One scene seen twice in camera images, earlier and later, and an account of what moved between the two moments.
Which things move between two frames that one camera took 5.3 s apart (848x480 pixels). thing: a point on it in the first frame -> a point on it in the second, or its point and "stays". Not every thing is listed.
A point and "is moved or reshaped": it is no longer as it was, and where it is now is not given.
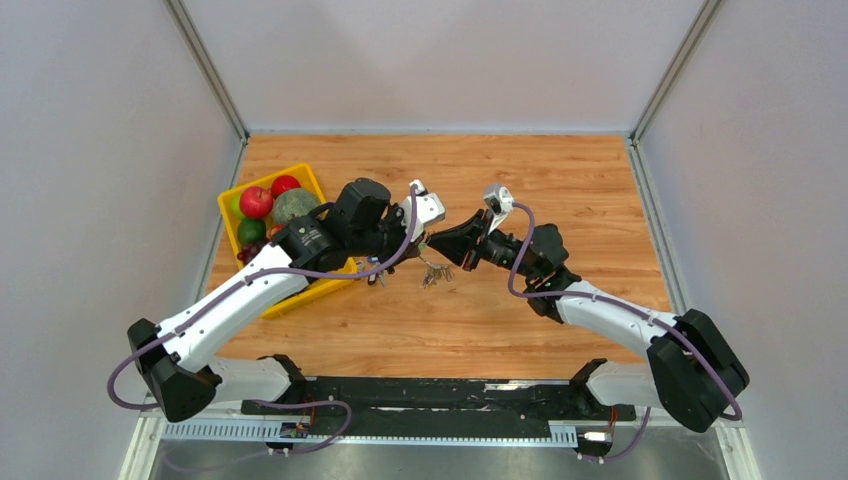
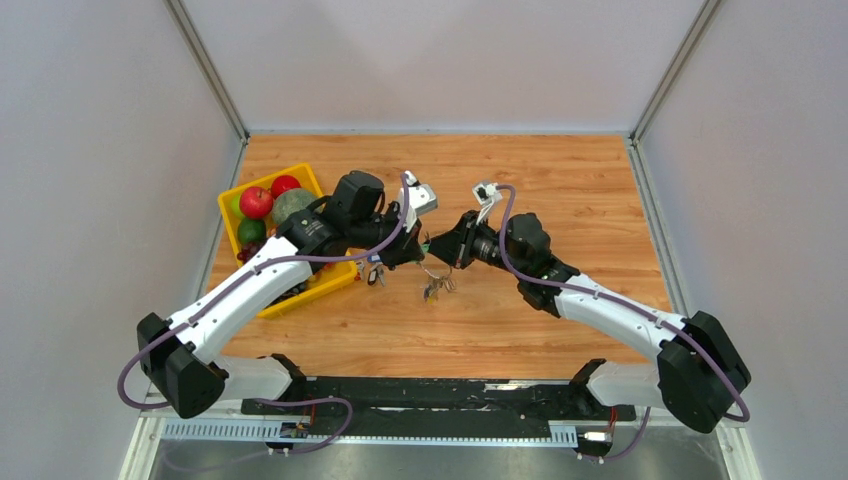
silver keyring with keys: [434, 272] is moved or reshaped
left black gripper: [395, 215] stays
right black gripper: [459, 243] stays
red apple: [255, 202] stays
